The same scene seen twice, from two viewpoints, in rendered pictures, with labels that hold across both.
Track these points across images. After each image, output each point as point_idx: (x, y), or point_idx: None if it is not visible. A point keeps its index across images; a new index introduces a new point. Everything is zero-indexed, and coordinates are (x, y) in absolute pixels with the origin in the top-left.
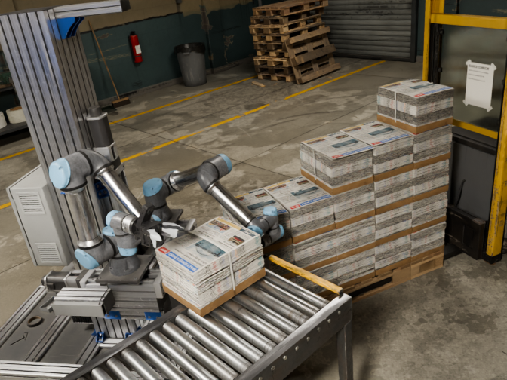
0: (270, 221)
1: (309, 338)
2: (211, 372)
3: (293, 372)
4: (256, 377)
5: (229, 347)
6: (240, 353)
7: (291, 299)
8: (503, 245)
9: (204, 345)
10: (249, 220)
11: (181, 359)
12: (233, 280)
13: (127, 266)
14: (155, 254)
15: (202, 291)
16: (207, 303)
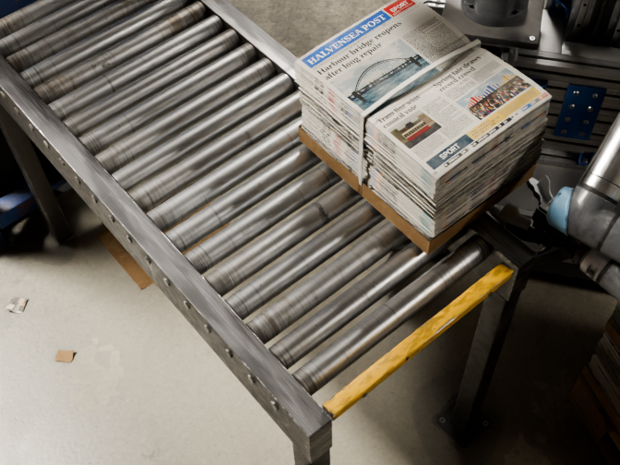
0: (614, 245)
1: (208, 331)
2: (482, 302)
3: (470, 459)
4: (125, 230)
5: (551, 334)
6: (530, 355)
7: (329, 304)
8: None
9: (556, 286)
10: (585, 183)
11: (202, 121)
12: (360, 169)
13: (475, 2)
14: (593, 63)
15: (308, 108)
16: (313, 135)
